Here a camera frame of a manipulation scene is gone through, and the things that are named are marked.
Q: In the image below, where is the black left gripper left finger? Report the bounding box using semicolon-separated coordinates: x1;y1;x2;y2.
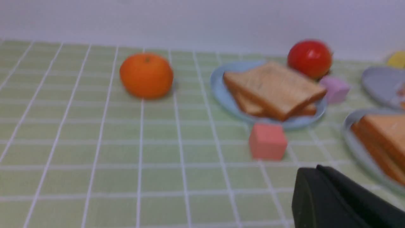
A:
292;167;370;228

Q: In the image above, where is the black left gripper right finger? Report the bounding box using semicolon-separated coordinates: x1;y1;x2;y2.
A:
316;165;405;228

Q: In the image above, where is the toast slice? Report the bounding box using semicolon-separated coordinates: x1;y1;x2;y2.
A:
232;92;317;118
223;61;327;122
350;123;405;186
357;114;405;170

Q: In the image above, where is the teal empty front plate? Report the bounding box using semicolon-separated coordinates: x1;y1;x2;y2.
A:
341;108;405;196

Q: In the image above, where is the salmon red cube block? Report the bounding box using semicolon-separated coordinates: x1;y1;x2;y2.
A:
248;123;288;161

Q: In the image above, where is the pink-lilac cube block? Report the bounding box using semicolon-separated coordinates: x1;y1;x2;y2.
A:
319;75;351;105

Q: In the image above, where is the grey-blue egg plate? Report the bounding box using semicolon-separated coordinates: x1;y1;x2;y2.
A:
361;66;405;112

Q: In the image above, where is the light blue bread plate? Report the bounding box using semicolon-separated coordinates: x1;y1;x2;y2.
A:
210;60;328;130

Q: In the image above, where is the red tomato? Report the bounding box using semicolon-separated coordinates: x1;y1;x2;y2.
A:
287;39;333;80

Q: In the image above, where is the yellow cube block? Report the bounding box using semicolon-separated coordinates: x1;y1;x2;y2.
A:
386;51;405;69

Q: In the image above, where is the orange mandarin fruit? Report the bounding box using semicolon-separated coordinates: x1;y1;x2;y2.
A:
119;52;174;100

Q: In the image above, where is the green checkered tablecloth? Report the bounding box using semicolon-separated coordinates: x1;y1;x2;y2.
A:
0;38;404;228

